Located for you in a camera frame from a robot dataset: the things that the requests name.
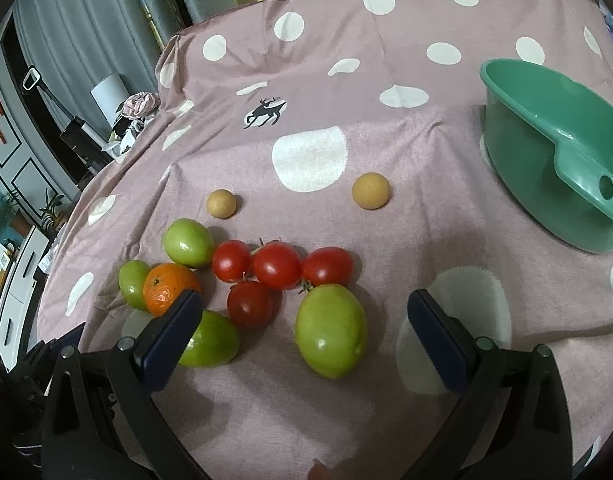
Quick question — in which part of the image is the small tan longan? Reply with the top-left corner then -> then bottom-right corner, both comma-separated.
207,188 -> 238,219

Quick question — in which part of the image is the pink crumpled cloth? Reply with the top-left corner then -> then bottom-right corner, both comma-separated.
116,92 -> 160,120

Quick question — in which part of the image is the green plastic bowl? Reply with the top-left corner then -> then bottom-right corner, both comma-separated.
480,58 -> 613,254

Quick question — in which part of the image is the grey curtain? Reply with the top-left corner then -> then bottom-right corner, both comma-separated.
10,0 -> 537,126

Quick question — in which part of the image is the red tomato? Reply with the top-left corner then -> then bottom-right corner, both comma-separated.
302,247 -> 354,286
253,240 -> 302,290
227,281 -> 275,330
212,240 -> 252,283

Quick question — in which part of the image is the orange tangerine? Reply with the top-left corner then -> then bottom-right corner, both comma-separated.
143,263 -> 201,318

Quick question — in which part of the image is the large green mango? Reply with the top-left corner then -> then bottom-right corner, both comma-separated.
294,284 -> 368,379

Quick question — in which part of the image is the white lamp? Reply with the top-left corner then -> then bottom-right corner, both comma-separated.
90,73 -> 130,126

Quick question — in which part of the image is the pink polka dot cloth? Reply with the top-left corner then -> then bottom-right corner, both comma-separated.
37,0 -> 613,479

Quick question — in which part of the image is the white cabinet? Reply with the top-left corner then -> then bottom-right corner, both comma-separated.
0,226 -> 49,372

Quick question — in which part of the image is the small green fruit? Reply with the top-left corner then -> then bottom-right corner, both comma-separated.
119,260 -> 151,311

